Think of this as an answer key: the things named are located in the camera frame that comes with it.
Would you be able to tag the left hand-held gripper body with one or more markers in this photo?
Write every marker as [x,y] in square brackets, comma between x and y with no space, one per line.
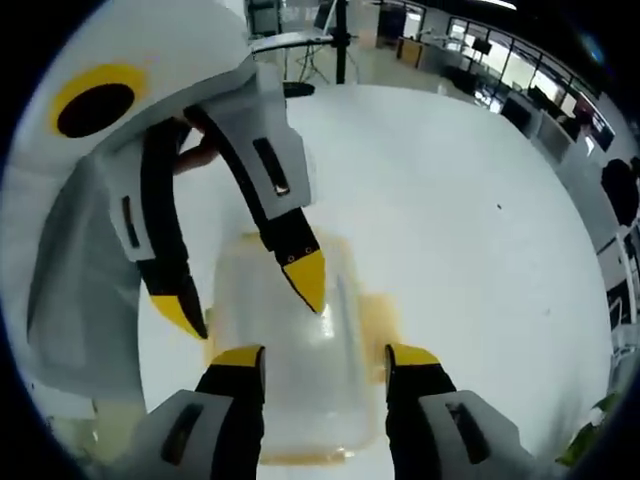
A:
[125,55]

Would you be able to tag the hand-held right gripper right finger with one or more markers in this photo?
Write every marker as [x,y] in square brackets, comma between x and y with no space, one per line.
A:
[415,400]

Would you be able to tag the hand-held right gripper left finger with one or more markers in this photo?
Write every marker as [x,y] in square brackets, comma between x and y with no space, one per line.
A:
[235,400]

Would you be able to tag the clear plastic box yellow buckles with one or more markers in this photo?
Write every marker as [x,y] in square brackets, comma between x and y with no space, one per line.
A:
[320,380]

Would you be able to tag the person's left hand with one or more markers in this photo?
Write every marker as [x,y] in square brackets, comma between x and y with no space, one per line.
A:
[197,157]

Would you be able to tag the small black device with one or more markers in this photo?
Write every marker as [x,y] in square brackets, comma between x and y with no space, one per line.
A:
[298,90]

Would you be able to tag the person's grey clothing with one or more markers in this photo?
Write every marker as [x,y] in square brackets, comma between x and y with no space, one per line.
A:
[75,300]

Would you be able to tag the open laptop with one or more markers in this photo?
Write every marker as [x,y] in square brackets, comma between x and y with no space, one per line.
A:
[322,16]

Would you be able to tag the yellow cabinet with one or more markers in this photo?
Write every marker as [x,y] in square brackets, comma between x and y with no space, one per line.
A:
[411,52]

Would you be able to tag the green potted plant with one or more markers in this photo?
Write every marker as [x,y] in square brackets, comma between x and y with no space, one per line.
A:
[592,430]

